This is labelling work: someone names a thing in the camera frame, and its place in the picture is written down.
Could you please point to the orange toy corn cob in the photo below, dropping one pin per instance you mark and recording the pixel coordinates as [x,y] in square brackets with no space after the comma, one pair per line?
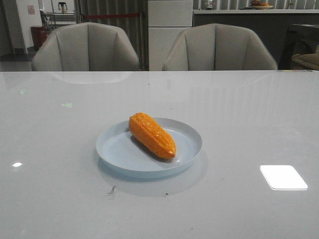
[148,132]

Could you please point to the beige armchair right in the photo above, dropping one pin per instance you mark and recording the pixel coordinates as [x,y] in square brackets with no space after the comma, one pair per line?
[218,47]

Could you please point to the beige armchair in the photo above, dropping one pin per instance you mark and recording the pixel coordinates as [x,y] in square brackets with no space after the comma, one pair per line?
[218,47]
[86,47]

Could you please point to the white cabinet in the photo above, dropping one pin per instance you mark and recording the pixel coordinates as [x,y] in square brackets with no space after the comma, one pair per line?
[166,19]

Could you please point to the beige armchair left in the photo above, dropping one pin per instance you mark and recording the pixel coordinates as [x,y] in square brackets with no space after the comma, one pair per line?
[86,47]

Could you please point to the red barrier belt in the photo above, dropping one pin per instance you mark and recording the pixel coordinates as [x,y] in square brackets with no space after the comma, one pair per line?
[112,16]

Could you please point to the grey counter with white top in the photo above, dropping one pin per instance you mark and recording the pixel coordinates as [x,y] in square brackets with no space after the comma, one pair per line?
[270,25]

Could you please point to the red trash bin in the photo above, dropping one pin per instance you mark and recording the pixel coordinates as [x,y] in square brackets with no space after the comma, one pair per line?
[38,36]

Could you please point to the fruit bowl on counter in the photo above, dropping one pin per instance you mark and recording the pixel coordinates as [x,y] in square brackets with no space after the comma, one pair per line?
[260,5]

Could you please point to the tan cushion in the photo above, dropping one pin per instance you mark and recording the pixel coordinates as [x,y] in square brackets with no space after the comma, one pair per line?
[309,61]

